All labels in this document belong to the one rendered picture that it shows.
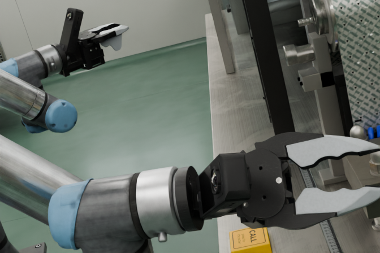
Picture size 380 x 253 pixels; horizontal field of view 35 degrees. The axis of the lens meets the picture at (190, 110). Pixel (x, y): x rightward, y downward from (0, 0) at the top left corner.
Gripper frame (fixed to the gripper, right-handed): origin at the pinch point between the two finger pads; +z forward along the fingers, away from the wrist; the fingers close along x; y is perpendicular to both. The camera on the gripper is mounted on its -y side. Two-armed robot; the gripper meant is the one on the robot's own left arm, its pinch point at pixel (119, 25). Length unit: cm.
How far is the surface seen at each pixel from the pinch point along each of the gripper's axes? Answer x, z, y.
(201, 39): -377, 302, 172
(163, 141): -184, 114, 150
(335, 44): 73, 2, -6
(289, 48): 62, 1, -4
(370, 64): 77, 5, -2
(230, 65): -15, 48, 33
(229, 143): 31.0, 6.8, 29.7
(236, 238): 69, -24, 22
